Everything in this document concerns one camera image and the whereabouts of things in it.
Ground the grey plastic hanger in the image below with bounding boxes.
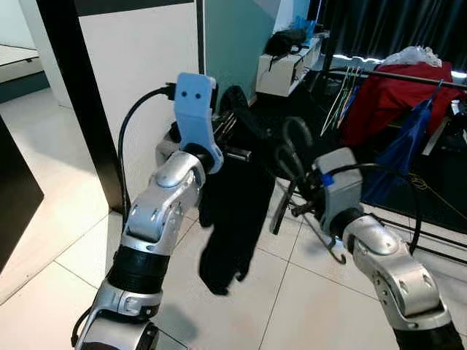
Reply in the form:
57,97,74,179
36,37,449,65
270,115,347,265

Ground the dark shirt ring print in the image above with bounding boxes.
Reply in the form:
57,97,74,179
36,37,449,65
197,85,277,296

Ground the white cabinet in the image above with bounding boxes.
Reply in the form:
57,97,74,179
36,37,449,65
255,33,325,98

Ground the blue shirt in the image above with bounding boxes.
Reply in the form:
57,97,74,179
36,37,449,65
363,91,439,206

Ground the black backpack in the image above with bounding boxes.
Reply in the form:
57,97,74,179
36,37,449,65
264,29,307,58

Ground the red cloth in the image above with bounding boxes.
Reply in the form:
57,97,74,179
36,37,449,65
341,62,467,147

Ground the blue bag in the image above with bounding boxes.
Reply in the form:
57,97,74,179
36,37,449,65
296,16,316,41

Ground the white plastic bag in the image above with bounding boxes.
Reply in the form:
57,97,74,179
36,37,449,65
394,45,444,68

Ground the black curtain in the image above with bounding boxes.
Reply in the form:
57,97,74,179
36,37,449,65
321,0,467,63

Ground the dark wooden door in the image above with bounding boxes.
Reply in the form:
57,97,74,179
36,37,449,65
0,117,43,274

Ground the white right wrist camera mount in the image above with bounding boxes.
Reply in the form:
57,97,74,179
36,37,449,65
314,148,364,236

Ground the thin coloured wire hanger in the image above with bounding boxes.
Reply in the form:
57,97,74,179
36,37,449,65
321,67,366,136

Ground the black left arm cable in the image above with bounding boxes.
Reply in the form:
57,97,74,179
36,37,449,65
117,86,180,219

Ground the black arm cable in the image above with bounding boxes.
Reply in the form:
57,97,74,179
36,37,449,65
117,86,180,219
328,162,422,256

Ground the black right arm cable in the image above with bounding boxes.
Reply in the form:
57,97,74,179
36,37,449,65
328,162,422,256

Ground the black door frame post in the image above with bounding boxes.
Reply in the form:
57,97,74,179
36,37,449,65
35,0,128,214

